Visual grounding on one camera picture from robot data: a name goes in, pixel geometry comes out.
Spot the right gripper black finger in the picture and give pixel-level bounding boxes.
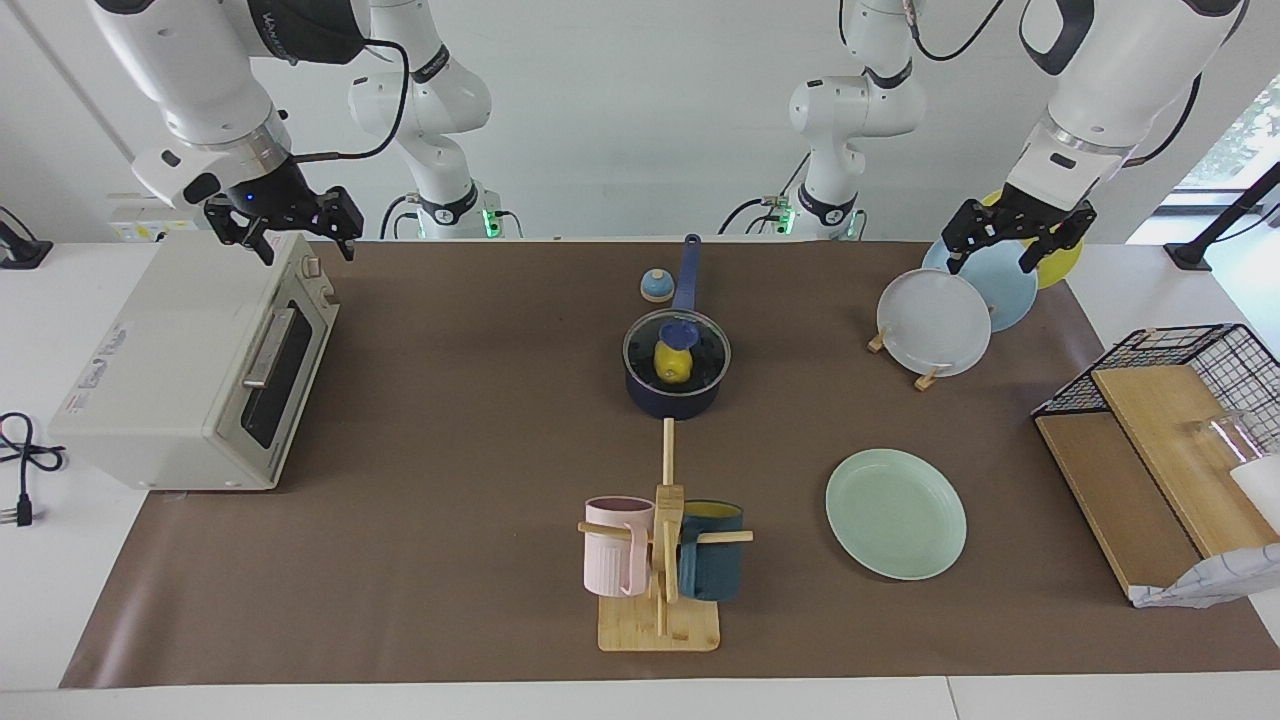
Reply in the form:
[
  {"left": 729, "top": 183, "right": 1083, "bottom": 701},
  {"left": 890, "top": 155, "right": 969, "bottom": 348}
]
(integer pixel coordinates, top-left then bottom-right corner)
[
  {"left": 318, "top": 185, "right": 364, "bottom": 263},
  {"left": 205, "top": 200, "right": 276, "bottom": 266}
]

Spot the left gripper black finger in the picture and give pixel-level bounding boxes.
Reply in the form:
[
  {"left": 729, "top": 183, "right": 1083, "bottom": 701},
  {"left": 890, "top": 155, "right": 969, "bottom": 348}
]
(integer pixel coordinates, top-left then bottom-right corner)
[
  {"left": 1020, "top": 208, "right": 1098, "bottom": 274},
  {"left": 942, "top": 200, "right": 1001, "bottom": 276}
]

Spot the glass lid with blue knob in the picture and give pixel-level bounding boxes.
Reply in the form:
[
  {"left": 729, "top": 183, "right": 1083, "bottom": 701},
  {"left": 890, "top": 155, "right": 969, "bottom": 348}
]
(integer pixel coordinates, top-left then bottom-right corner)
[{"left": 622, "top": 309, "right": 732, "bottom": 393}]

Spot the yellow plate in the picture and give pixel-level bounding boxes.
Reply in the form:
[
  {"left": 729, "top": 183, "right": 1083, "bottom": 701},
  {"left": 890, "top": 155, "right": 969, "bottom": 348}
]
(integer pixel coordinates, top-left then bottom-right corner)
[{"left": 980, "top": 188, "right": 1085, "bottom": 291}]

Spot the light blue plate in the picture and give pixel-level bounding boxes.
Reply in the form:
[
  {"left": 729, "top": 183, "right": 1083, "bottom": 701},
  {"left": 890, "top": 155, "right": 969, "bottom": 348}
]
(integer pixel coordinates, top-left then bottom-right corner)
[{"left": 921, "top": 235, "right": 1039, "bottom": 333}]

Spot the grey plate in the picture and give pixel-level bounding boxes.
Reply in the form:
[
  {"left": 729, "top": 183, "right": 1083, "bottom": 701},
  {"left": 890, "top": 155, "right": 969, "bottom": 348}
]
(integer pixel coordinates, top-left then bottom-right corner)
[{"left": 876, "top": 268, "right": 993, "bottom": 378}]

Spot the wooden plate rack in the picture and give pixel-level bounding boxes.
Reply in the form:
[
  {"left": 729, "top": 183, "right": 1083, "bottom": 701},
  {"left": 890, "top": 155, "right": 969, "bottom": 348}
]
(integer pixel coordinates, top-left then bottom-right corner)
[{"left": 866, "top": 325, "right": 951, "bottom": 391}]

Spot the pale green plate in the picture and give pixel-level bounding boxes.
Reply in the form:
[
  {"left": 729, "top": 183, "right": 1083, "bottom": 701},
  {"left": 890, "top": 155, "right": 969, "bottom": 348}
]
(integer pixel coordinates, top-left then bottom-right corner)
[{"left": 825, "top": 447, "right": 968, "bottom": 582}]

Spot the black slanted stand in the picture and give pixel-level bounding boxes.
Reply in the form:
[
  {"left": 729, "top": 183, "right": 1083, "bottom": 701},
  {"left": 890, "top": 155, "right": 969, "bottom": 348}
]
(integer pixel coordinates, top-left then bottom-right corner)
[{"left": 1165, "top": 160, "right": 1280, "bottom": 271}]

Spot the beige toaster oven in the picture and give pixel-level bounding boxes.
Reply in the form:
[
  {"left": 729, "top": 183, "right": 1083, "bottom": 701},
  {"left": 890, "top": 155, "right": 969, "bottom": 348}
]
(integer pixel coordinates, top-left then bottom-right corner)
[{"left": 48, "top": 230, "right": 341, "bottom": 491}]

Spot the black stand foot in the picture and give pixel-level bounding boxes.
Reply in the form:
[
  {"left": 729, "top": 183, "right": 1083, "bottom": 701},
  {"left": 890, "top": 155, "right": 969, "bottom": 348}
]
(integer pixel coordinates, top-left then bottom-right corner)
[{"left": 0, "top": 205, "right": 53, "bottom": 269}]

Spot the clear glass cup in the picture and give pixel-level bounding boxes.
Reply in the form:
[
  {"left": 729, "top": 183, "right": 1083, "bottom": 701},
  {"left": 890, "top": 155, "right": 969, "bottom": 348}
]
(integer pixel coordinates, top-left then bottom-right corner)
[{"left": 1185, "top": 410, "right": 1263, "bottom": 471}]

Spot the white container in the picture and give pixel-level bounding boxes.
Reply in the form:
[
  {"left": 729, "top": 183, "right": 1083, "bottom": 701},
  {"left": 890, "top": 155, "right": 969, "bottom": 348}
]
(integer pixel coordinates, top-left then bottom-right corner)
[{"left": 1230, "top": 455, "right": 1280, "bottom": 506}]

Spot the brown table mat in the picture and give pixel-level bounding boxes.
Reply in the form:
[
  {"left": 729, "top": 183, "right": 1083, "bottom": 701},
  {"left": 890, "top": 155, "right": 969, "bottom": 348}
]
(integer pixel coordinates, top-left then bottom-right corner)
[{"left": 58, "top": 240, "right": 1280, "bottom": 689}]

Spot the white plastic bag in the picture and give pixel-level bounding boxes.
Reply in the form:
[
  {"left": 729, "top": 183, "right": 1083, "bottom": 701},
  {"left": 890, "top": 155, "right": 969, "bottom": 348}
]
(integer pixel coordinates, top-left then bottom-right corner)
[{"left": 1130, "top": 543, "right": 1280, "bottom": 610}]

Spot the dark teal mug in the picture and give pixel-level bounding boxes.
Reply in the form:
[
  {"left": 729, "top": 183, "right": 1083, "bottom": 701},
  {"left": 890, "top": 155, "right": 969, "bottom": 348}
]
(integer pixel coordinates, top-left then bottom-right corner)
[{"left": 678, "top": 500, "right": 745, "bottom": 602}]

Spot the pink ribbed mug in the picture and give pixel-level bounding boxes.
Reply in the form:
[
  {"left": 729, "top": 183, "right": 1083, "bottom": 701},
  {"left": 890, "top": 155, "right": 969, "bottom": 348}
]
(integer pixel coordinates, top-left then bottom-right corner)
[{"left": 583, "top": 496, "right": 656, "bottom": 598}]

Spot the wooden mug tree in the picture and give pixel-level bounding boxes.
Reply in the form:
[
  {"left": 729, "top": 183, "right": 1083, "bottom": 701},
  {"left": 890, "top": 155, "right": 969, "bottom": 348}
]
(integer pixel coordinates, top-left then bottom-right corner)
[{"left": 577, "top": 418, "right": 754, "bottom": 653}]

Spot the white wall power strip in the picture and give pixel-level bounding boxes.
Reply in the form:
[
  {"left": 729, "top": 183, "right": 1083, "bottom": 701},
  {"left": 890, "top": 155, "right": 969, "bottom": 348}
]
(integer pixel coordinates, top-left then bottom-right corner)
[{"left": 108, "top": 193, "right": 216, "bottom": 243}]

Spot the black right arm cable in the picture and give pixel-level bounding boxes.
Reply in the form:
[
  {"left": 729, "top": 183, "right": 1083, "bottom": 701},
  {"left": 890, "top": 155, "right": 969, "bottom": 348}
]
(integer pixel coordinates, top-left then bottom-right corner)
[{"left": 290, "top": 35, "right": 423, "bottom": 239}]

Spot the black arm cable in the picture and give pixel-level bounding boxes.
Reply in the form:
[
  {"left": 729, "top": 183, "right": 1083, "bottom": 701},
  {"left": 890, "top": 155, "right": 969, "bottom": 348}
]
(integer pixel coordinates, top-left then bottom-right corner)
[
  {"left": 720, "top": 0, "right": 1203, "bottom": 239},
  {"left": 290, "top": 35, "right": 423, "bottom": 239}
]

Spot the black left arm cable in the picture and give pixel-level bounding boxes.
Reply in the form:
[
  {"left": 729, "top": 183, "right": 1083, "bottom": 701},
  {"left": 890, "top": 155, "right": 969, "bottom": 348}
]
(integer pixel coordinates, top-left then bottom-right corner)
[{"left": 720, "top": 0, "right": 1203, "bottom": 239}]

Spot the black wire basket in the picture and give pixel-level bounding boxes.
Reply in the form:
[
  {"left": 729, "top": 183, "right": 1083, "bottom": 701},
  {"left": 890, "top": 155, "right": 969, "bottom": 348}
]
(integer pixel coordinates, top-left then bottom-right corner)
[{"left": 1030, "top": 322, "right": 1280, "bottom": 456}]

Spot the grey wall conduit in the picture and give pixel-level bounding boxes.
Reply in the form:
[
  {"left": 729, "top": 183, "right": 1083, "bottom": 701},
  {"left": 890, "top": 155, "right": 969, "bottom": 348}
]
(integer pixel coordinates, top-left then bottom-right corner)
[{"left": 10, "top": 0, "right": 163, "bottom": 198}]

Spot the black power cord with plug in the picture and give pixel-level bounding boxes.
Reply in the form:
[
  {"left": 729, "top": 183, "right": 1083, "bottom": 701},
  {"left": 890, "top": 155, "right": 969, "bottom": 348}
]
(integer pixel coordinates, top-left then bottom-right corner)
[{"left": 0, "top": 412, "right": 69, "bottom": 528}]

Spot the black pot with blue handle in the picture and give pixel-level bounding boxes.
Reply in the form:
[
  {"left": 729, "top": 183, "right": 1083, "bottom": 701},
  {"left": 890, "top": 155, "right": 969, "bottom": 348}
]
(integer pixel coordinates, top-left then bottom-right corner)
[{"left": 622, "top": 234, "right": 732, "bottom": 420}]

